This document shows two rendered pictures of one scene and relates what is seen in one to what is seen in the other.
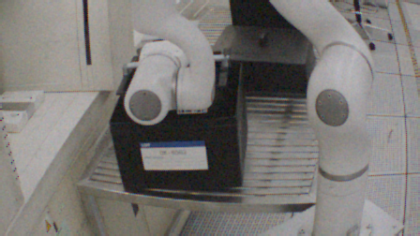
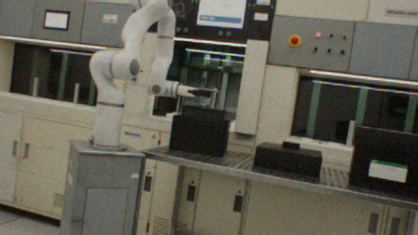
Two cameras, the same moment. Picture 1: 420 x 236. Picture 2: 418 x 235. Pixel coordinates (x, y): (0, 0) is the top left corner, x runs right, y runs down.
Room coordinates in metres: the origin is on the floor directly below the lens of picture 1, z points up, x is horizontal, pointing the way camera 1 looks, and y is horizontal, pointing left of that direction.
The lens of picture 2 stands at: (1.38, -1.91, 1.03)
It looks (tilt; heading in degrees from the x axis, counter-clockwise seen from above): 3 degrees down; 89
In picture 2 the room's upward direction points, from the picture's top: 8 degrees clockwise
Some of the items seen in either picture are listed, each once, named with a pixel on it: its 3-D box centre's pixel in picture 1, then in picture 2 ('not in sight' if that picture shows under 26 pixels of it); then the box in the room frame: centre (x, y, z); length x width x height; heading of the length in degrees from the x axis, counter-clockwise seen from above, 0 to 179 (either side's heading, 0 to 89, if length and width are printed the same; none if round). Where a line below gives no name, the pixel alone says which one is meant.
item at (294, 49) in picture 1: (265, 52); (289, 156); (1.83, -0.18, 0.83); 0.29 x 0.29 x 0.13; 73
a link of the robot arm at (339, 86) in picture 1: (343, 116); (108, 77); (0.97, -0.23, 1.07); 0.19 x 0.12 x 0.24; 153
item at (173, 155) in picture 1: (181, 125); (201, 133); (1.41, 0.07, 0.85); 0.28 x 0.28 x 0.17; 82
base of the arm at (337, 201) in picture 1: (341, 201); (107, 126); (0.99, -0.24, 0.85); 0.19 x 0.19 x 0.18
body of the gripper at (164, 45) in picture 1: (162, 58); (187, 90); (1.31, 0.08, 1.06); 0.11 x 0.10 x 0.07; 172
